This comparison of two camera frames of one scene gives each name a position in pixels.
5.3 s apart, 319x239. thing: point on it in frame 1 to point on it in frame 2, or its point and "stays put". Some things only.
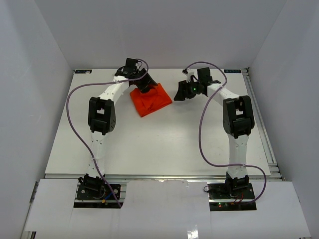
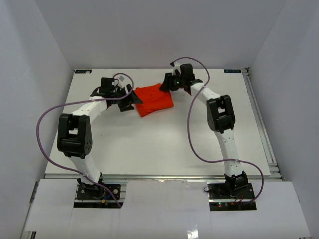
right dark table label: x=232 y=71 stays put
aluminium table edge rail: x=266 y=144 stays put
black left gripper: x=147 y=80 to x=131 y=98
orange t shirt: x=147 y=103 stays put
